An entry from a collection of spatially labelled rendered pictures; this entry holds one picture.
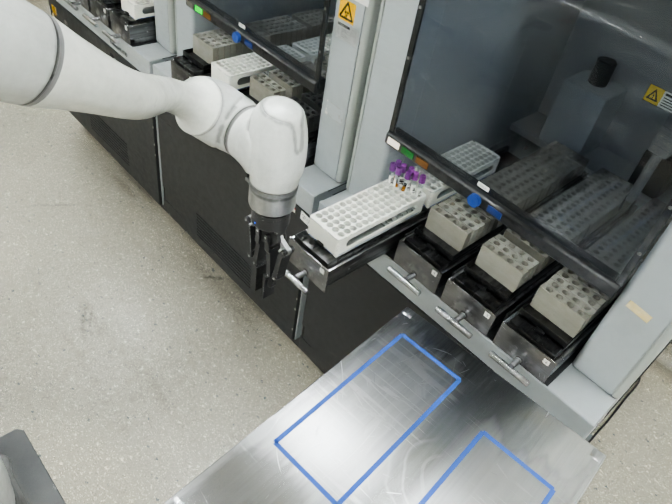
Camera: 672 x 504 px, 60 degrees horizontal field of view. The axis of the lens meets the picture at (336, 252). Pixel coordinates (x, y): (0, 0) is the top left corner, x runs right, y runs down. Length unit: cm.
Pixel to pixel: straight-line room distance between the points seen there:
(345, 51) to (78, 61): 89
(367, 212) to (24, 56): 89
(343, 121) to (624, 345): 83
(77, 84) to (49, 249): 188
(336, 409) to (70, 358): 129
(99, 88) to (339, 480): 66
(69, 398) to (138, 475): 36
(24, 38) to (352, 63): 94
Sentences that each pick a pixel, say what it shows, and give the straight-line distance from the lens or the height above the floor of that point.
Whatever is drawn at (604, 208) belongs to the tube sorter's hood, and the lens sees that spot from 116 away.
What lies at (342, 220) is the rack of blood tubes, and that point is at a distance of 133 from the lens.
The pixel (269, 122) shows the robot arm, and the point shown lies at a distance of 97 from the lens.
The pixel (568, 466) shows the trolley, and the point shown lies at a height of 82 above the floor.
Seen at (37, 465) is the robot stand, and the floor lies 70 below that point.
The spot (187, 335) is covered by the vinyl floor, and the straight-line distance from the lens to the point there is 217.
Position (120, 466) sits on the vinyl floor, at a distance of 193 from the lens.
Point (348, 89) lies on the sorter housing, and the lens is 149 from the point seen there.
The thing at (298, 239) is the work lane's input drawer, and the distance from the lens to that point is 132.
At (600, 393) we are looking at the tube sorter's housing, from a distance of 138.
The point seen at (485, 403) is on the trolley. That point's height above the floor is 82.
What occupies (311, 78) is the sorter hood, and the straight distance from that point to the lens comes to 156.
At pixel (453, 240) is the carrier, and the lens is 138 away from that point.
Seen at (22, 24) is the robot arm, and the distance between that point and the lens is 65.
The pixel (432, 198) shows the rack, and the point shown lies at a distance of 148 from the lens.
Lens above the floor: 170
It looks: 43 degrees down
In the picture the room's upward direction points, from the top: 11 degrees clockwise
